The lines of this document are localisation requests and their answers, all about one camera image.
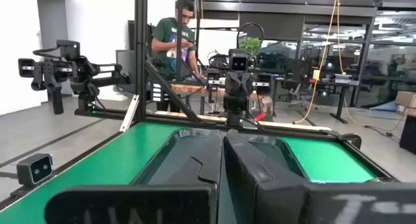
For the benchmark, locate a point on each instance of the grey office chair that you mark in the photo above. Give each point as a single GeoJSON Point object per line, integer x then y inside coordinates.
{"type": "Point", "coordinates": [297, 87]}

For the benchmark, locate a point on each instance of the small white device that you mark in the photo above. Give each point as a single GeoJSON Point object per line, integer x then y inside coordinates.
{"type": "Point", "coordinates": [343, 78]}

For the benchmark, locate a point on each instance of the black computer tower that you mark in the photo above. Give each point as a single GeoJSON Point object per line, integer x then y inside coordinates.
{"type": "Point", "coordinates": [409, 134]}

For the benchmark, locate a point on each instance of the green table mat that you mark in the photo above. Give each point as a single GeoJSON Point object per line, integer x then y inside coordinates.
{"type": "Point", "coordinates": [97, 165]}

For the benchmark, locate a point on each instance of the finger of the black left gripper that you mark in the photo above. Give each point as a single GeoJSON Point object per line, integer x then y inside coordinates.
{"type": "Point", "coordinates": [246, 84]}
{"type": "Point", "coordinates": [231, 84]}

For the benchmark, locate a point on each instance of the wooden workbench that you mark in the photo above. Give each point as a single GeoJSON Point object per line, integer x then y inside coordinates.
{"type": "Point", "coordinates": [195, 88]}

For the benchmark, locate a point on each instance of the person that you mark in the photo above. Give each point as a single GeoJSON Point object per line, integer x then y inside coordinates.
{"type": "Point", "coordinates": [169, 35]}

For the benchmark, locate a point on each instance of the black table clamp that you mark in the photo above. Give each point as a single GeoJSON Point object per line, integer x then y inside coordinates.
{"type": "Point", "coordinates": [352, 139]}

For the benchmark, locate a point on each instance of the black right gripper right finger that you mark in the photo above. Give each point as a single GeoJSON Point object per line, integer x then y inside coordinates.
{"type": "Point", "coordinates": [247, 172]}

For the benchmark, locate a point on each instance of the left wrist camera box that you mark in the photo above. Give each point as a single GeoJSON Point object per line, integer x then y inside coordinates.
{"type": "Point", "coordinates": [239, 63]}

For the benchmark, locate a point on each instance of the small black table camera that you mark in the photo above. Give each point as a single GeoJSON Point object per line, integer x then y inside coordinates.
{"type": "Point", "coordinates": [34, 169]}

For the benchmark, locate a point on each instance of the black plastic tray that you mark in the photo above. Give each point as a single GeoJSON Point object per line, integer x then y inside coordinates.
{"type": "Point", "coordinates": [159, 162]}

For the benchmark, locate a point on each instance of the black office desk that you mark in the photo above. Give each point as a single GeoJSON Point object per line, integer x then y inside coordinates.
{"type": "Point", "coordinates": [342, 104]}

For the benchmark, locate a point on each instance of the green leafy plant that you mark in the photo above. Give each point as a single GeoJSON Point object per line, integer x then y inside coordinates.
{"type": "Point", "coordinates": [251, 44]}

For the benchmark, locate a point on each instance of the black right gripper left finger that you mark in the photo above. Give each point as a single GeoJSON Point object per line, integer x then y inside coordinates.
{"type": "Point", "coordinates": [211, 159]}

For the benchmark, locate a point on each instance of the silver aluminium bar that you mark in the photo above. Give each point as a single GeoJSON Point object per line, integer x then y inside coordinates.
{"type": "Point", "coordinates": [129, 115]}

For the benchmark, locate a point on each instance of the cardboard box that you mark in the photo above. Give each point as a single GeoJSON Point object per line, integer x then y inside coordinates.
{"type": "Point", "coordinates": [406, 102]}

